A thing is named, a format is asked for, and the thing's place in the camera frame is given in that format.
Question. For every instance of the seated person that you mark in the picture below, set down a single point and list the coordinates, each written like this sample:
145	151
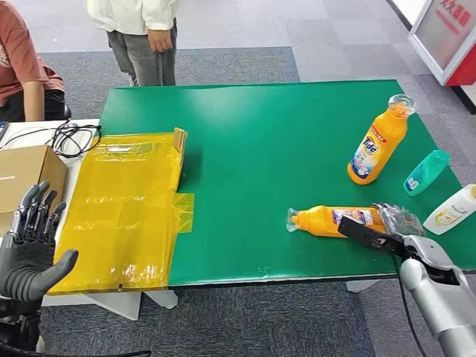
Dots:
18	64

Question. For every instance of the white shampoo bottle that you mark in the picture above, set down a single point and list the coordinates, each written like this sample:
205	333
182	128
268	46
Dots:
452	211

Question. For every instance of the brown cardboard box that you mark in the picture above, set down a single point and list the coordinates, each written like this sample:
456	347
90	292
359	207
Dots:
22	177

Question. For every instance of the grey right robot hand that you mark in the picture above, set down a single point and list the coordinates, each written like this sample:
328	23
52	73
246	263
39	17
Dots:
376	239

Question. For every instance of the white table foot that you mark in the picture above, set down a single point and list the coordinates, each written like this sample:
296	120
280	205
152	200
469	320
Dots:
115	301
360	286

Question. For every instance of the dark flat device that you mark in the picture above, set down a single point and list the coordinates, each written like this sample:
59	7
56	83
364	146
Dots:
3	130

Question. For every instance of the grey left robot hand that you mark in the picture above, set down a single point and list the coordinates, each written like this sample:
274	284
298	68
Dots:
26	266

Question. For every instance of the standing person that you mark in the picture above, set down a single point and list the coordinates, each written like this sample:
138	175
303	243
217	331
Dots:
145	44

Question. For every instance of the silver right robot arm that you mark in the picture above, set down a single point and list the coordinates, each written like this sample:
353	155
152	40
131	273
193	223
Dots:
438	295

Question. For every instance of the red and white sign board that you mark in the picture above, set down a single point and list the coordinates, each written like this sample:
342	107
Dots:
446	34

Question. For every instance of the green table mat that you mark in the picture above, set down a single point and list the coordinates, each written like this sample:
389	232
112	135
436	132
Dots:
260	172

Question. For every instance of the yellow plastic film sheet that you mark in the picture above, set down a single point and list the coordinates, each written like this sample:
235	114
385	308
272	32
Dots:
122	217

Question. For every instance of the orange Tide detergent bottle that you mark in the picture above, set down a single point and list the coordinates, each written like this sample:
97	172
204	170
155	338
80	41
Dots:
376	148

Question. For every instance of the orange bottle with clear cap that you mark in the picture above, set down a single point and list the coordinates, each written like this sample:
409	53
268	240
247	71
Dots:
323	220

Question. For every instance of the standing person's hand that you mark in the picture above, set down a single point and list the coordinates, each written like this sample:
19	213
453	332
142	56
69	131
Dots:
160	40

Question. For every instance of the teal plastic bottle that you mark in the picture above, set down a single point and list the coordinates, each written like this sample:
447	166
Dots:
425	172

